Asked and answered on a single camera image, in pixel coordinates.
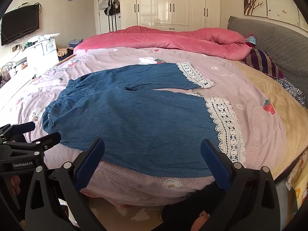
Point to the blue patterned pillow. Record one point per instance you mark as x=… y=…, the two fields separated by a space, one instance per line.
x=293 y=90

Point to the pink rolled quilt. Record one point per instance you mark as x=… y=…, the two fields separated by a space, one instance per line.
x=219 y=42

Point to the yellow patterned cloth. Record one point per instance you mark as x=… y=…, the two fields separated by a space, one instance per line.
x=297 y=179

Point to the cream white wardrobe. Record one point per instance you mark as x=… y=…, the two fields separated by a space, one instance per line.
x=171 y=15

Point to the right hand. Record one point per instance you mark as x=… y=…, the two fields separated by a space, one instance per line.
x=200 y=221

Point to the beige blanket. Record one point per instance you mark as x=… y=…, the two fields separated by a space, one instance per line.
x=292 y=114

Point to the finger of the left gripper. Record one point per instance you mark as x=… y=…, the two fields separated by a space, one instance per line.
x=46 y=142
x=9 y=131

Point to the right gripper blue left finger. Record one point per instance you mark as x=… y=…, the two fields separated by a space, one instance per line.
x=54 y=199

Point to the blue denim pants lace trim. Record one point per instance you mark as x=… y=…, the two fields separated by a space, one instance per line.
x=148 y=119

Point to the striped purple pillow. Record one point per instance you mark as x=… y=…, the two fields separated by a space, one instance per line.
x=261 y=61

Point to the white desk top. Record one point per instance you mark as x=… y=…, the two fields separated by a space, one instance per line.
x=19 y=80

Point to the blossom wall painting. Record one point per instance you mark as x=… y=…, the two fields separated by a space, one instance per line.
x=285 y=11

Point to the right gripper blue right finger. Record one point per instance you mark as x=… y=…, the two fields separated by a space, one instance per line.
x=251 y=200

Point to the black wall television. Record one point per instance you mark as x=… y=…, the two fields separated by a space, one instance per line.
x=19 y=23

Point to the black pants leg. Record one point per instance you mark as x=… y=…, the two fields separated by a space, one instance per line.
x=182 y=215

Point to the white drawer cabinet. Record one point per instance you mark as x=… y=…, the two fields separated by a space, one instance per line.
x=41 y=52

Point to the left hand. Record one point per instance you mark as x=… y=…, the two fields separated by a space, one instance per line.
x=14 y=185

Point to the white bedroom door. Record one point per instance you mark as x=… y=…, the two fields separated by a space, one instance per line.
x=104 y=23

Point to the grey quilted headboard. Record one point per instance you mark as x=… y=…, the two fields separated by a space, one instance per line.
x=286 y=47

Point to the bags hanging on door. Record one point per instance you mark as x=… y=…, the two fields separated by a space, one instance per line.
x=110 y=7

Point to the blue folded clothes pile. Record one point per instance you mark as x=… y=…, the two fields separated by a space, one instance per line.
x=73 y=43

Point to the pink strawberry print bed sheet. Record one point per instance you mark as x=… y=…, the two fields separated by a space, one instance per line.
x=263 y=131

